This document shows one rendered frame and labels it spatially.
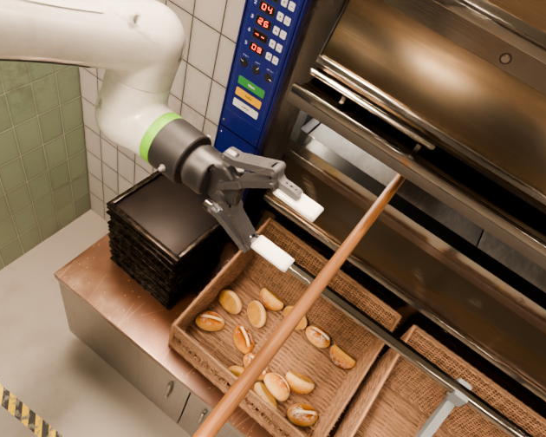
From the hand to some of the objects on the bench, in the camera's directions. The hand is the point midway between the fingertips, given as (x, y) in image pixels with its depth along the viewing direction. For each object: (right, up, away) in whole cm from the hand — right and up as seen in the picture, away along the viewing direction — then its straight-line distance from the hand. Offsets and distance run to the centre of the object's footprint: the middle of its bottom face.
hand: (296, 238), depth 65 cm
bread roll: (-12, -33, +88) cm, 95 cm away
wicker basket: (-4, -42, +86) cm, 95 cm away
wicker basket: (+44, -76, +75) cm, 115 cm away
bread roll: (-4, -28, +95) cm, 99 cm away
